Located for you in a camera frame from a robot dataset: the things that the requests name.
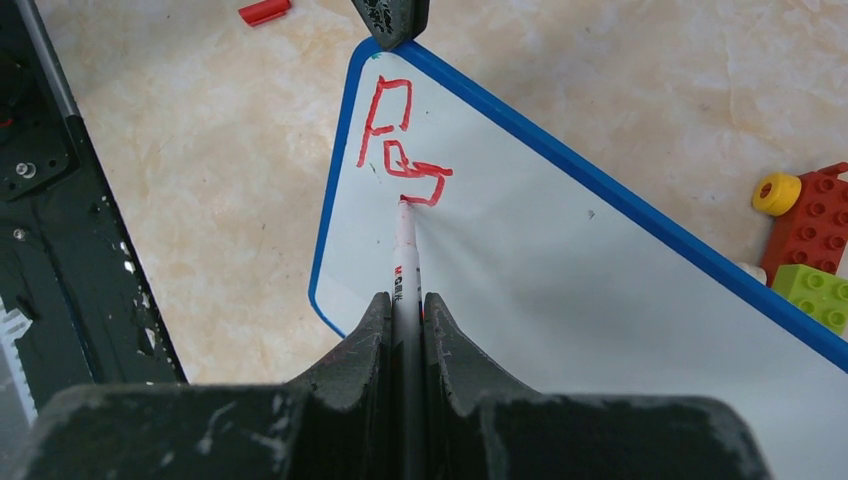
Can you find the red marker cap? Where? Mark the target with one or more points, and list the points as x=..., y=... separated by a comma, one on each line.
x=264, y=11

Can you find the white slotted cable duct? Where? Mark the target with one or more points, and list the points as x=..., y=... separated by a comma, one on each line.
x=14, y=325

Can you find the white whiteboard marker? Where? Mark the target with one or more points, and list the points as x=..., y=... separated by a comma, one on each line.
x=406, y=319

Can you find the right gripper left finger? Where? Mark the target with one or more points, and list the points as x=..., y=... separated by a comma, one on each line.
x=330, y=422

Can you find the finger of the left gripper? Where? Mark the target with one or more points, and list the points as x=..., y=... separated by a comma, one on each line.
x=413, y=18
x=383, y=19

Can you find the colourful toy brick vehicle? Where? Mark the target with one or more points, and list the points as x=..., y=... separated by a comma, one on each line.
x=805, y=257

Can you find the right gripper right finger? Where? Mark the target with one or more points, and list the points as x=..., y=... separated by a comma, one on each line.
x=486, y=424

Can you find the blue framed whiteboard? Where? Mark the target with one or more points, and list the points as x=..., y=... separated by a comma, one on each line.
x=568, y=279

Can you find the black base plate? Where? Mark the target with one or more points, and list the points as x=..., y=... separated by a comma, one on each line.
x=67, y=262

